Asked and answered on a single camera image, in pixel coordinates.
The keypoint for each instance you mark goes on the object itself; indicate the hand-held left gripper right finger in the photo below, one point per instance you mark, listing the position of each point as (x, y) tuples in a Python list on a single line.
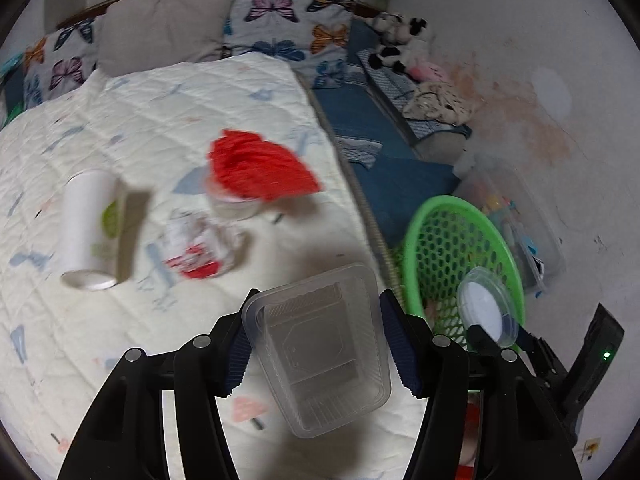
[(400, 340)]

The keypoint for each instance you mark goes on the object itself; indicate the spotted cream cloth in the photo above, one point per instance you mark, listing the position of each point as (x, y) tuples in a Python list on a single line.
[(435, 100)]

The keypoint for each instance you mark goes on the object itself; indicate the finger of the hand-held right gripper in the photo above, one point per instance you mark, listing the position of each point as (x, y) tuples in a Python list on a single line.
[(482, 340), (540, 352)]

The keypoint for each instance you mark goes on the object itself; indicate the clear plastic food container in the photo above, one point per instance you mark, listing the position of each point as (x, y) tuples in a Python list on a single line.
[(320, 350)]

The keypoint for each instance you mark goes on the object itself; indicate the beige pillow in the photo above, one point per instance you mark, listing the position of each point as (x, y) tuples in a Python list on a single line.
[(160, 30)]

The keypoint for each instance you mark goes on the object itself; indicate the clear round lid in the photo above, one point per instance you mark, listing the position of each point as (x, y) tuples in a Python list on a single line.
[(482, 305)]

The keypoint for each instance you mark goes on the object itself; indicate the small clear plastic cup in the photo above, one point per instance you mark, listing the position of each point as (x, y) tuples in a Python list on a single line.
[(232, 210)]

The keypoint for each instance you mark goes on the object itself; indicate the white paper cup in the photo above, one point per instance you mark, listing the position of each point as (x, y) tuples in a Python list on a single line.
[(85, 230)]

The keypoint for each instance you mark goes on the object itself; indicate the black white cow plush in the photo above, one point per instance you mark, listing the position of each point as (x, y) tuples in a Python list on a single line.
[(395, 35)]

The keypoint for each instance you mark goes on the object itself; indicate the teal cloth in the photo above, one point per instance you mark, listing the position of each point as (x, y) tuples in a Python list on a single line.
[(10, 65)]

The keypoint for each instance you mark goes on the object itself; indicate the white quilted blanket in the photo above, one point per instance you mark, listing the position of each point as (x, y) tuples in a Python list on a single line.
[(150, 110)]

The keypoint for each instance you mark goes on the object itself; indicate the crumpled clear red wrapper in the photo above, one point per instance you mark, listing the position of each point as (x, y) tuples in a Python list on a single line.
[(200, 255)]

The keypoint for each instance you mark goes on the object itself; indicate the red crumpled cloth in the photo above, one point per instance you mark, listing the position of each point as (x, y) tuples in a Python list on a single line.
[(260, 165)]

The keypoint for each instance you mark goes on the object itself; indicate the blue checked cloth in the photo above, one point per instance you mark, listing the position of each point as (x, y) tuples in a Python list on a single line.
[(395, 91)]

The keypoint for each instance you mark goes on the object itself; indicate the large butterfly print pillow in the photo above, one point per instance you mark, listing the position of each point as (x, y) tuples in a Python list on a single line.
[(280, 25)]

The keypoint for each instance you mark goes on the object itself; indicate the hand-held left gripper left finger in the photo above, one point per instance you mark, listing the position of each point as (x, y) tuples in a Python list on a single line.
[(237, 355)]

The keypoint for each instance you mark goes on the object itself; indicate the green plastic mesh basket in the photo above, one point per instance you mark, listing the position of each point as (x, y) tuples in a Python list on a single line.
[(409, 250)]

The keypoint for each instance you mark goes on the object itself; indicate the small butterfly print pillow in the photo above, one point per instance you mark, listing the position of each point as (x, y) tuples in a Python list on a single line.
[(60, 60)]

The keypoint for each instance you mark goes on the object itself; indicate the clear plastic storage box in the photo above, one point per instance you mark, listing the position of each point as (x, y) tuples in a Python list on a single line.
[(530, 200)]

